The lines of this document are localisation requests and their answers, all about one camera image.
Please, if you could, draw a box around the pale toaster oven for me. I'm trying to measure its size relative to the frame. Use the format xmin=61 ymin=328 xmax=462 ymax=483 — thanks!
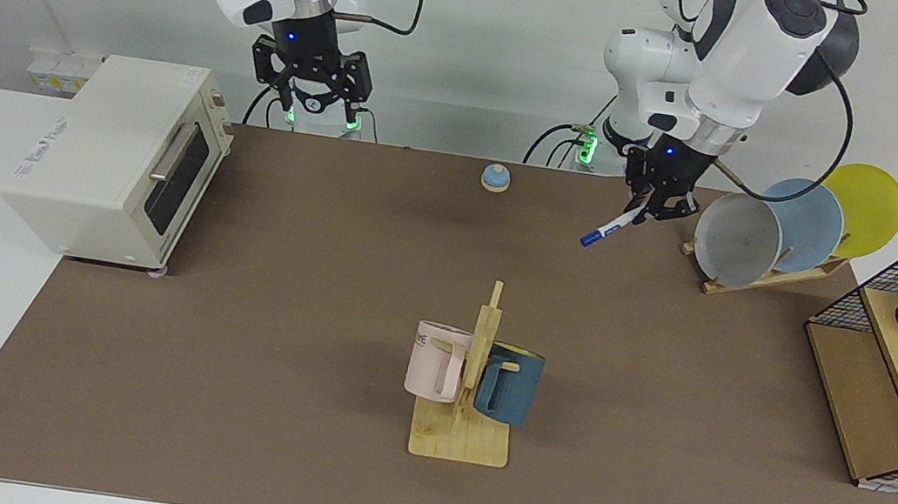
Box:
xmin=0 ymin=41 xmax=245 ymax=283

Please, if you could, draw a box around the white wall socket strip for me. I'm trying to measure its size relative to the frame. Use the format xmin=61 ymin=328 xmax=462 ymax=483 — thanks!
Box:
xmin=24 ymin=46 xmax=106 ymax=100

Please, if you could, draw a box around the black base cable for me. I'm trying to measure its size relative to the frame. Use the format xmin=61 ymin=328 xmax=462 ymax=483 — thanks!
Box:
xmin=523 ymin=117 xmax=608 ymax=175

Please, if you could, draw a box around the white marker with blue cap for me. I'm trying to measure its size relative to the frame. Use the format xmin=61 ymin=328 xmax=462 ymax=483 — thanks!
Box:
xmin=579 ymin=199 xmax=647 ymax=255

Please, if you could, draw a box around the light blue plate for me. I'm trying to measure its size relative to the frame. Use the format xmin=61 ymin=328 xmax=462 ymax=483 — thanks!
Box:
xmin=750 ymin=173 xmax=851 ymax=281

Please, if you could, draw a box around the wooden plate rack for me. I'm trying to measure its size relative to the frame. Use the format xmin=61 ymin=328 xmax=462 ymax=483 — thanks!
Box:
xmin=676 ymin=232 xmax=851 ymax=314

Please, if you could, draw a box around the grey plate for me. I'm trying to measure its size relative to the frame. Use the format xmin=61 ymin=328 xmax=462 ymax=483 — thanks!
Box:
xmin=687 ymin=187 xmax=789 ymax=294

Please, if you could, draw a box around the yellow plate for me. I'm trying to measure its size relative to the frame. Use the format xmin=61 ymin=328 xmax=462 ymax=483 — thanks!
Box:
xmin=814 ymin=158 xmax=898 ymax=267

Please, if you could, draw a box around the teal cup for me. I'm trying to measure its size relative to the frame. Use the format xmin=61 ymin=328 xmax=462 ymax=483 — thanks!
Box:
xmin=471 ymin=340 xmax=548 ymax=430

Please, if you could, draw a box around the pink cup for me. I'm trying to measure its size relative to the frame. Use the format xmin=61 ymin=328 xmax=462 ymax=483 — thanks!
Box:
xmin=401 ymin=318 xmax=476 ymax=407

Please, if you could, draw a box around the brown table cloth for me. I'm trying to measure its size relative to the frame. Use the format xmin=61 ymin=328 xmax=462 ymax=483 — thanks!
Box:
xmin=0 ymin=89 xmax=898 ymax=504

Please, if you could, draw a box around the wooden cup stand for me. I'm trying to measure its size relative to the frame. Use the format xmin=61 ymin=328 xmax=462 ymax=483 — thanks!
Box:
xmin=406 ymin=272 xmax=533 ymax=470

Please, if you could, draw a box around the wire basket with wooden floor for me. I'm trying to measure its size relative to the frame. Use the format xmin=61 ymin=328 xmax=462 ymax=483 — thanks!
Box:
xmin=783 ymin=243 xmax=898 ymax=496

